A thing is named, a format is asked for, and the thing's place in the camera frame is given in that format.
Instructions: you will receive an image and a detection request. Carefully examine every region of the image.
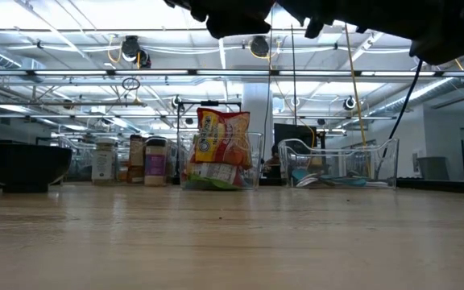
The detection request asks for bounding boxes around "red and black bowl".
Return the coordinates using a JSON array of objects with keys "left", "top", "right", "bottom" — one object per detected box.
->
[{"left": 0, "top": 143, "right": 73, "bottom": 193}]

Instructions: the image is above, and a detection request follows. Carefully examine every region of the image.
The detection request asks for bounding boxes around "teal plastic utensil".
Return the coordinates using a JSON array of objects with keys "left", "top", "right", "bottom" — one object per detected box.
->
[{"left": 291, "top": 168, "right": 368, "bottom": 189}]

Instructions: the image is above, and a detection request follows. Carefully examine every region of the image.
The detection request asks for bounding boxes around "iridescent rainbow spoon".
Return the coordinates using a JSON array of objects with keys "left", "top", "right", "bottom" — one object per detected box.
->
[{"left": 296, "top": 173, "right": 329, "bottom": 189}]

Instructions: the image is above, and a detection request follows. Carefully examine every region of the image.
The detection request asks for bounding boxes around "wide clear plastic bin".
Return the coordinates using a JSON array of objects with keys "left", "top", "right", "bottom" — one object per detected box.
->
[
  {"left": 278, "top": 138, "right": 400, "bottom": 189},
  {"left": 56, "top": 135, "right": 179, "bottom": 187}
]

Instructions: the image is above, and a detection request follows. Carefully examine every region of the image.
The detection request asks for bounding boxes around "orange candy bar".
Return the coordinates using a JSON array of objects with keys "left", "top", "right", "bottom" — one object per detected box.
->
[{"left": 128, "top": 135, "right": 147, "bottom": 185}]

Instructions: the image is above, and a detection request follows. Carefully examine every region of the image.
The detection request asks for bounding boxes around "person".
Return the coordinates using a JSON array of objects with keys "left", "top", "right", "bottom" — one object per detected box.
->
[{"left": 262, "top": 143, "right": 282, "bottom": 179}]

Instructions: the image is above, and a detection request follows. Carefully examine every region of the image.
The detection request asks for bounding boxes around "black rectangular rig frame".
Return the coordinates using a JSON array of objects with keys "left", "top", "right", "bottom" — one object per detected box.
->
[{"left": 176, "top": 100, "right": 243, "bottom": 134}]

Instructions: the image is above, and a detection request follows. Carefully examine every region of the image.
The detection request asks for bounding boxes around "thin black hanging cable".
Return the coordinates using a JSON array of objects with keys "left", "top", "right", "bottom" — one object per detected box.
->
[{"left": 262, "top": 3, "right": 276, "bottom": 162}]

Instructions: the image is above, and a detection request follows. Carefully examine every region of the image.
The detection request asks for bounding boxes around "red ramen packet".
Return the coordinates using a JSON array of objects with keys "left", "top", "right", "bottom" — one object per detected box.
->
[{"left": 187, "top": 107, "right": 254, "bottom": 170}]

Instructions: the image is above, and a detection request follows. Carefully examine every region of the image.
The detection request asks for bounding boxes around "grey rectangular bin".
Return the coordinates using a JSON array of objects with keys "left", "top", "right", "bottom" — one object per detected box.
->
[{"left": 416, "top": 155, "right": 451, "bottom": 181}]

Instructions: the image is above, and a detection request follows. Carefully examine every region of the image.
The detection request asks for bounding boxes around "narrow clear plastic bin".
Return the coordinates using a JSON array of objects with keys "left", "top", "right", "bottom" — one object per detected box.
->
[{"left": 176, "top": 130, "right": 263, "bottom": 191}]

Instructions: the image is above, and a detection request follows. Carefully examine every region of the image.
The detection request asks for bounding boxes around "green ramen packet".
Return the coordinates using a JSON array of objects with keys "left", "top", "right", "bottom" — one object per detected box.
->
[{"left": 181, "top": 160, "right": 253, "bottom": 191}]

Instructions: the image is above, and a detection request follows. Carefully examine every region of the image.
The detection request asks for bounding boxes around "white-label spice jar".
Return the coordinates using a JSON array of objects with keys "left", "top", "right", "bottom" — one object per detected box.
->
[{"left": 90, "top": 139, "right": 117, "bottom": 186}]

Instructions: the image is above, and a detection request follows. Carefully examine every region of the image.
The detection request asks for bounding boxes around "black-lid spice jar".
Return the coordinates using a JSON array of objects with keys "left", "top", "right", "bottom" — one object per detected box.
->
[{"left": 143, "top": 136, "right": 168, "bottom": 187}]

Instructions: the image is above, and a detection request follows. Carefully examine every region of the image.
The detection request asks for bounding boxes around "yellow floor cable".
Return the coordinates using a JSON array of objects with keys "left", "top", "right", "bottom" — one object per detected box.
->
[{"left": 343, "top": 23, "right": 372, "bottom": 178}]

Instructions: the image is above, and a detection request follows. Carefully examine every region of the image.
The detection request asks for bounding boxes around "black monitor screen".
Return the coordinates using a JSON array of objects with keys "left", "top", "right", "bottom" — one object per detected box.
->
[{"left": 273, "top": 123, "right": 318, "bottom": 160}]

